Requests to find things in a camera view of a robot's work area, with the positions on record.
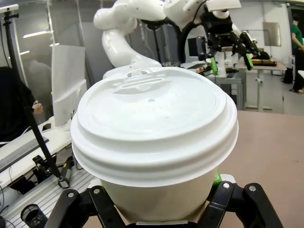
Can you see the grey wall panel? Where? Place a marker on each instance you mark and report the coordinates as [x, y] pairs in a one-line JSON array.
[[272, 34]]

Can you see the white upright board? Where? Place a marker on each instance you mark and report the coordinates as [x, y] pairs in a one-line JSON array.
[[67, 80]]

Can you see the white plastic cup lid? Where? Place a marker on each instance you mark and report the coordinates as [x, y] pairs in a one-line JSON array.
[[154, 123]]

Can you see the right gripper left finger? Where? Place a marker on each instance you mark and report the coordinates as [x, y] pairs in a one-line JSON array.
[[78, 209]]

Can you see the wooden top desk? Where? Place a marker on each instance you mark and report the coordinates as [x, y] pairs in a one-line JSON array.
[[266, 69]]

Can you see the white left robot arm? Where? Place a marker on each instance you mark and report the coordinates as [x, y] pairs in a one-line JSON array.
[[123, 45]]

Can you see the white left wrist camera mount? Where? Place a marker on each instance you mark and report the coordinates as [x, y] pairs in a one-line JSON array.
[[223, 6]]

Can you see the black and yellow clamp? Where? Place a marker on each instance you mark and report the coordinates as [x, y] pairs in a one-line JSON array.
[[66, 171]]

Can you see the bystander's hand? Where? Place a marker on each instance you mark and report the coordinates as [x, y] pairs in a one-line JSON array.
[[37, 108]]

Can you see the bystander in black clothing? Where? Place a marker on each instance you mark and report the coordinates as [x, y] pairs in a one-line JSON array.
[[12, 104]]

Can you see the black mesh pen holder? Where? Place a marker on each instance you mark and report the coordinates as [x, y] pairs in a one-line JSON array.
[[33, 216]]

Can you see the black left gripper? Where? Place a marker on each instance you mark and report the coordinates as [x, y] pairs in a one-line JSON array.
[[219, 26]]

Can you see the black phone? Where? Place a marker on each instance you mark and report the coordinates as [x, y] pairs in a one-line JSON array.
[[46, 127]]

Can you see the black camera tripod pole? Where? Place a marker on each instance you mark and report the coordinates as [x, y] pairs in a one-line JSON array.
[[35, 128]]

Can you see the black left wrist box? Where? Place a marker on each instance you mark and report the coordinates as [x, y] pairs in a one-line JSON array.
[[201, 47]]

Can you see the bystander in green shirt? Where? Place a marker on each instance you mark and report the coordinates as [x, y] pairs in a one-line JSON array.
[[298, 47]]

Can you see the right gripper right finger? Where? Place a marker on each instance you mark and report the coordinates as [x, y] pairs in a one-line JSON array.
[[242, 209]]

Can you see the long white desk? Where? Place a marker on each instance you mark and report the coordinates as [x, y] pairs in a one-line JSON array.
[[21, 152]]

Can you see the white paper cup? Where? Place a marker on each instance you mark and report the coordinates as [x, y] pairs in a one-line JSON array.
[[161, 199]]

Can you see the aluminium frame table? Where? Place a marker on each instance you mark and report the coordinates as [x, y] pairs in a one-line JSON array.
[[228, 85]]

